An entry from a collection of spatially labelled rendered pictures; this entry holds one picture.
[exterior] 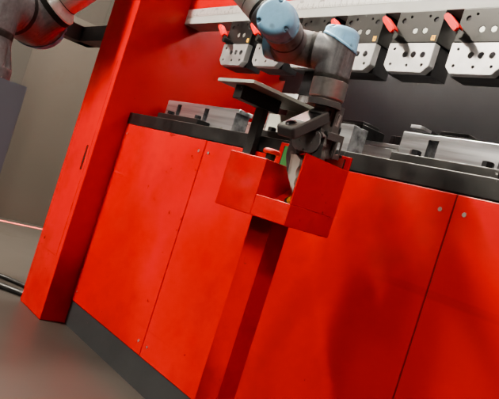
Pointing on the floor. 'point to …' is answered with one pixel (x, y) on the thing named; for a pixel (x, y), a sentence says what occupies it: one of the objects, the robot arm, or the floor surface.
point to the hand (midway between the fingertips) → (295, 191)
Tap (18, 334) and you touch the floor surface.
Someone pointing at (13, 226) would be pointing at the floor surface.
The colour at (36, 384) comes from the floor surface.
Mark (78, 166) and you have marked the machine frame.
